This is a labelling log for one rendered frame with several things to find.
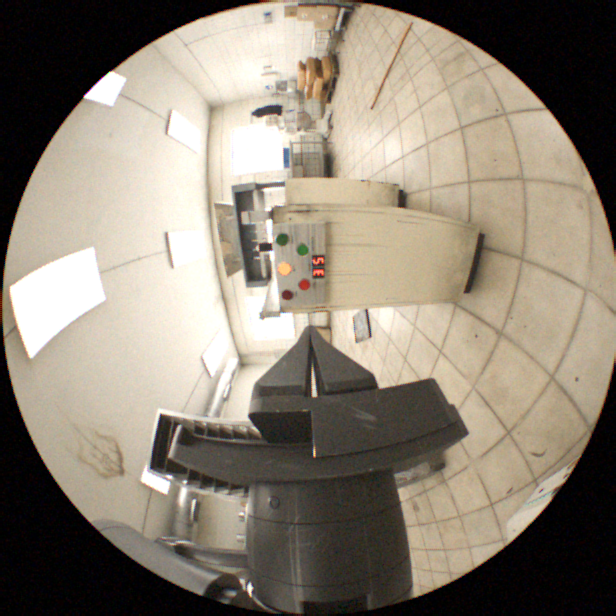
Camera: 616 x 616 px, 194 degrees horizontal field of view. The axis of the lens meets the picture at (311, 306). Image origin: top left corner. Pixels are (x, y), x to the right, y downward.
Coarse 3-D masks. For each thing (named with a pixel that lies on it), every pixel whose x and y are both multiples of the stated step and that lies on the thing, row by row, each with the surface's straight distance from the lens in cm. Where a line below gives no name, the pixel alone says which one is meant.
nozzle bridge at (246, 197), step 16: (240, 192) 130; (256, 192) 126; (240, 208) 133; (256, 208) 125; (240, 224) 130; (256, 224) 125; (240, 240) 126; (240, 256) 128; (256, 256) 134; (256, 272) 138; (272, 272) 148
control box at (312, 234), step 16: (272, 224) 49; (288, 224) 47; (304, 224) 47; (320, 224) 47; (272, 240) 48; (288, 240) 47; (304, 240) 47; (320, 240) 48; (288, 256) 48; (304, 256) 48; (320, 256) 48; (304, 272) 50; (320, 272) 50; (288, 288) 51; (320, 288) 52; (288, 304) 54; (304, 304) 54
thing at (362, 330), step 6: (360, 312) 239; (366, 312) 216; (354, 318) 268; (360, 318) 241; (366, 318) 219; (354, 324) 271; (360, 324) 243; (366, 324) 221; (354, 330) 270; (360, 330) 245; (366, 330) 222; (360, 336) 247; (366, 336) 224
